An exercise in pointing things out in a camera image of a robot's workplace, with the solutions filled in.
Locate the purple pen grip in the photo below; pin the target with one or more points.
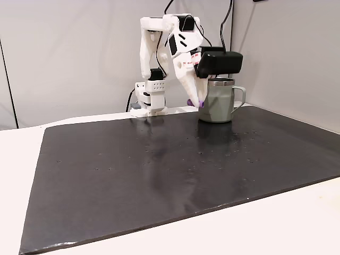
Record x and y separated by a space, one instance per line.
189 102

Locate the sage green steel-rimmed mug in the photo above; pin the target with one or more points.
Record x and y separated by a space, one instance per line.
220 106

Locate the grey connector block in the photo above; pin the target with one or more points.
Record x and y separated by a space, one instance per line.
135 106

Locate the black table mat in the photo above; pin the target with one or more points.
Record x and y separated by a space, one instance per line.
132 186

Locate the thin black vertical strip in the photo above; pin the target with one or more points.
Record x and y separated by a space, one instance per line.
9 85

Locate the black camera box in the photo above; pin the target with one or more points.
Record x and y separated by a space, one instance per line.
220 65

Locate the black wall fixture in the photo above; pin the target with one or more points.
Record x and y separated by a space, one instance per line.
259 0

